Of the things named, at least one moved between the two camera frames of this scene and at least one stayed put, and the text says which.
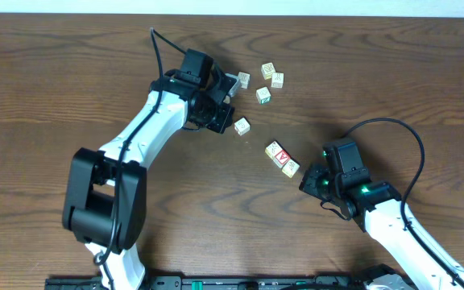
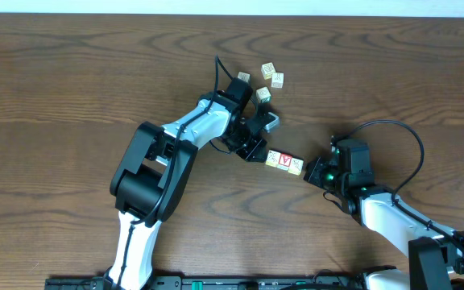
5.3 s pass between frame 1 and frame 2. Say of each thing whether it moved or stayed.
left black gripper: moved
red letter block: moved
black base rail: stayed
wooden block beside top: stayed
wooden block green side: stayed
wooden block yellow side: moved
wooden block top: stayed
